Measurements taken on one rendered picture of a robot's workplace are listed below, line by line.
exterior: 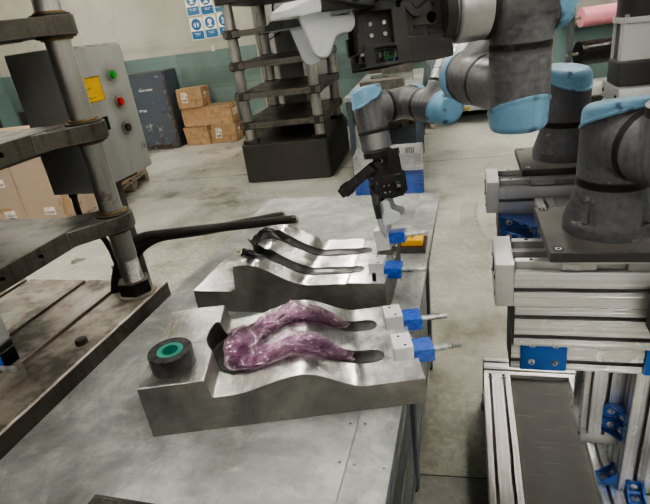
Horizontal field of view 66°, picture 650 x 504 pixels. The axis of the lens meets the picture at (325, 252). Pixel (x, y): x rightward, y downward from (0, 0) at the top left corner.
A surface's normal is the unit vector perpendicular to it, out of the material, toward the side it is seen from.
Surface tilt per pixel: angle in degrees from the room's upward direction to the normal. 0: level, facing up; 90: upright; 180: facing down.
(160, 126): 90
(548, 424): 0
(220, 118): 84
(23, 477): 0
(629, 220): 72
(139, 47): 90
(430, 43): 82
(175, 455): 0
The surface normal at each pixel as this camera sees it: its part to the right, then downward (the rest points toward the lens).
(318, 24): 0.39, 0.21
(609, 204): -0.46, 0.13
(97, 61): 0.96, 0.00
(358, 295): -0.26, 0.43
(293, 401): 0.04, 0.41
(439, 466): -0.12, -0.90
